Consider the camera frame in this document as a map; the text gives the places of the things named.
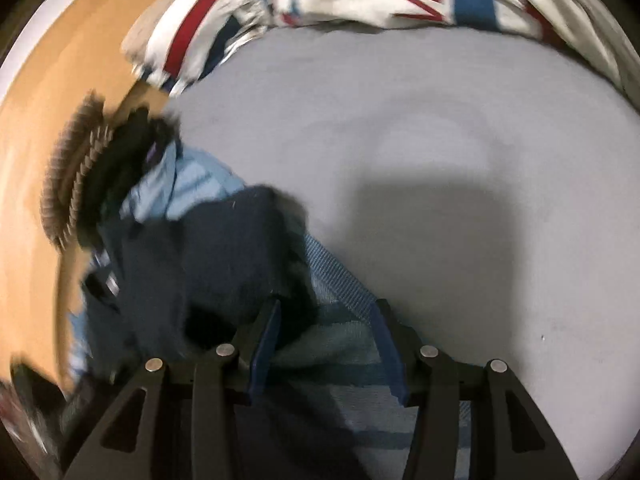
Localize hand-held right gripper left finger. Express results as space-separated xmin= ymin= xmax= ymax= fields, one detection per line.
xmin=62 ymin=297 xmax=283 ymax=480

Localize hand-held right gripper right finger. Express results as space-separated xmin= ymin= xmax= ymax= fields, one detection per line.
xmin=370 ymin=299 xmax=578 ymax=480

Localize navy button cardigan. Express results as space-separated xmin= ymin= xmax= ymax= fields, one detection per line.
xmin=82 ymin=185 xmax=321 ymax=396

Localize blue striped bed sheet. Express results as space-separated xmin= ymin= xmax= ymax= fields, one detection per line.
xmin=65 ymin=147 xmax=473 ymax=480

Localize black folded garment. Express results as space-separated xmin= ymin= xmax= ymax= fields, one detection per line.
xmin=75 ymin=107 xmax=181 ymax=251

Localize brown striped folded garment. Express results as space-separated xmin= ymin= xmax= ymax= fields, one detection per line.
xmin=40 ymin=92 xmax=118 ymax=248

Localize wooden headboard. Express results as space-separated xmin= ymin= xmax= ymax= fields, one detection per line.
xmin=0 ymin=0 xmax=211 ymax=391

